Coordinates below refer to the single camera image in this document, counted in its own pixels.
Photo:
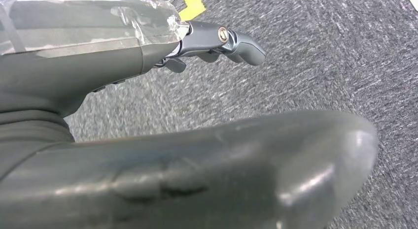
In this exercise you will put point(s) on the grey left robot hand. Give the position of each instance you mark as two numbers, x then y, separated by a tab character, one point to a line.
81	35

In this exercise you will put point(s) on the yellow tape square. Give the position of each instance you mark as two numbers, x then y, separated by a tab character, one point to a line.
192	5

